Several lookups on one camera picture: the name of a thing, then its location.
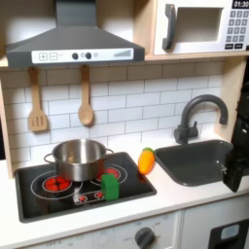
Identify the wooden spoon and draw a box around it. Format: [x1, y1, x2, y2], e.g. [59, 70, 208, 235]
[77, 64, 94, 126]

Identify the wooden slotted spatula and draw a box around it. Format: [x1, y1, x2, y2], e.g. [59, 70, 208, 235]
[26, 66, 49, 133]

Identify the black stove top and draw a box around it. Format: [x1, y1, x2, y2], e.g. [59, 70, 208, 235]
[14, 151, 158, 224]

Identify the white toy microwave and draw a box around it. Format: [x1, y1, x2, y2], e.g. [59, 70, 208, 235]
[153, 0, 249, 56]

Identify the black oven door handle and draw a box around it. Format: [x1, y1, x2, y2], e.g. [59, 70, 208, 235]
[207, 218, 249, 249]

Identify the dark grey tap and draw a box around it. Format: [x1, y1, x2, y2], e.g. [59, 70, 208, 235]
[173, 93, 230, 145]

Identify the orange toy carrot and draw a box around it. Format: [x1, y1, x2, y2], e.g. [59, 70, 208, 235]
[137, 147, 156, 176]

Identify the steel pot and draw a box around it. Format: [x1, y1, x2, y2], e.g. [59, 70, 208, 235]
[43, 138, 115, 183]

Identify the grey oven knob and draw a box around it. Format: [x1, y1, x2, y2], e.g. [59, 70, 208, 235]
[133, 227, 156, 249]

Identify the grey range hood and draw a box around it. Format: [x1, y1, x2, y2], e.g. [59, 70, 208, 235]
[5, 0, 146, 69]

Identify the dark grey sink basin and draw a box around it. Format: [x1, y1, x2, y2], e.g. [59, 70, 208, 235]
[154, 139, 235, 188]

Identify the green block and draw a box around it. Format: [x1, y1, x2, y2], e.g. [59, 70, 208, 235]
[100, 173, 121, 201]

